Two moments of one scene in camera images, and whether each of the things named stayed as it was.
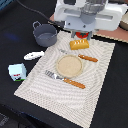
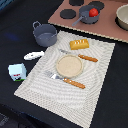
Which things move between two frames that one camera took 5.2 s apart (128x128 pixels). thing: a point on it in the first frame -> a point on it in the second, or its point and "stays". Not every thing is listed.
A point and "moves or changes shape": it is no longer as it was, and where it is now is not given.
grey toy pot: [45, 34] stays
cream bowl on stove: [123, 24] stays
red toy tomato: [82, 35] moves or changes shape
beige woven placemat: [69, 82] stays
